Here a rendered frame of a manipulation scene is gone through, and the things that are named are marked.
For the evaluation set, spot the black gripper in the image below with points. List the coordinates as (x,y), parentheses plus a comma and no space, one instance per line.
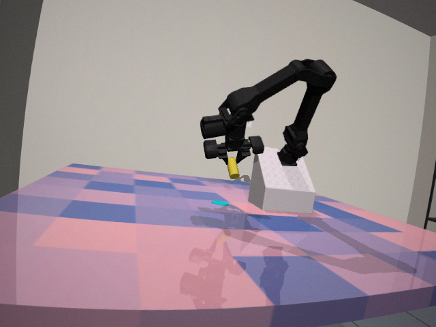
(213,150)

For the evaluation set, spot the yellow cylinder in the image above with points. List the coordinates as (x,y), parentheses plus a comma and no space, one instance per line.
(233,168)

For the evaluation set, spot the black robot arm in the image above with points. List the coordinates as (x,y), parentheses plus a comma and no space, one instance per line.
(245,101)

